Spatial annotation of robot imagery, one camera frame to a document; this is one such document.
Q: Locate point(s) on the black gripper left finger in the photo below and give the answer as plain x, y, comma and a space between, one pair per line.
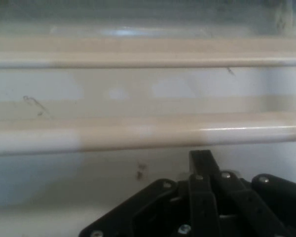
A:
202, 202

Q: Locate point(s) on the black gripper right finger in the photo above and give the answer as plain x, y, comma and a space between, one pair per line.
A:
269, 205

